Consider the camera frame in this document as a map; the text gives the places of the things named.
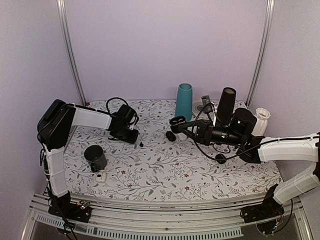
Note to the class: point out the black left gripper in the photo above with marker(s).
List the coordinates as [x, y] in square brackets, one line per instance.
[132, 140]

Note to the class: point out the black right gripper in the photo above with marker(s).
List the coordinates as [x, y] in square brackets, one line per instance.
[204, 130]

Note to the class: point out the black gold-trimmed earbud charging case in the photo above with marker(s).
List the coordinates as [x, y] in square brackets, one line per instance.
[177, 120]

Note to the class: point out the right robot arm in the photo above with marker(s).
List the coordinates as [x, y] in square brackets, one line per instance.
[258, 149]

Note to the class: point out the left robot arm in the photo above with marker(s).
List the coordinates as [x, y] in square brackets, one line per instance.
[55, 125]

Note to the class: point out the white oval earbud case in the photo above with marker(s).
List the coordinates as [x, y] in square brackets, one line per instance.
[182, 136]

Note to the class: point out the black oval earbud case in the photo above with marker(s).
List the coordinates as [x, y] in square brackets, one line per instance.
[170, 136]

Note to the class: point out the small black round case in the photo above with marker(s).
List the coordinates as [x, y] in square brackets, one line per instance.
[220, 158]

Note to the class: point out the white square earbud case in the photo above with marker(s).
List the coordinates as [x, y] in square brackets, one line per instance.
[101, 177]

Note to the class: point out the white swirl ceramic dish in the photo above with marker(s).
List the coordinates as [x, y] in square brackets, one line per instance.
[198, 105]

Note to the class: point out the teal cylindrical vase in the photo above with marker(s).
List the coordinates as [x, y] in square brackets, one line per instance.
[184, 101]

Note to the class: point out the dark grey mug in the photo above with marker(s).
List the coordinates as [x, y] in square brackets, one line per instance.
[96, 158]

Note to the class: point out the floral patterned table mat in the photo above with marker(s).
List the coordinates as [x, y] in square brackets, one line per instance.
[162, 170]

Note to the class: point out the dark brown tall vase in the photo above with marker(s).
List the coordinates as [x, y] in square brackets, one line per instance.
[226, 105]

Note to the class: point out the white ribbed vase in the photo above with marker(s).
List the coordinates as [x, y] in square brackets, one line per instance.
[262, 115]

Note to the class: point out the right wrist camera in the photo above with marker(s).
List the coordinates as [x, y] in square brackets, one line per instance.
[207, 107]

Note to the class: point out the front aluminium rail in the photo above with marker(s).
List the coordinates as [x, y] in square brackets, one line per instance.
[217, 219]

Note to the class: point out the left rear aluminium frame post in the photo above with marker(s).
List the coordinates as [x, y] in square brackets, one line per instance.
[61, 7]

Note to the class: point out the aluminium frame post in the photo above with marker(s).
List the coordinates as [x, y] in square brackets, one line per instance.
[61, 7]
[270, 4]

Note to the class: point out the right rear aluminium frame post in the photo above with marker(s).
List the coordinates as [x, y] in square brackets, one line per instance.
[270, 4]

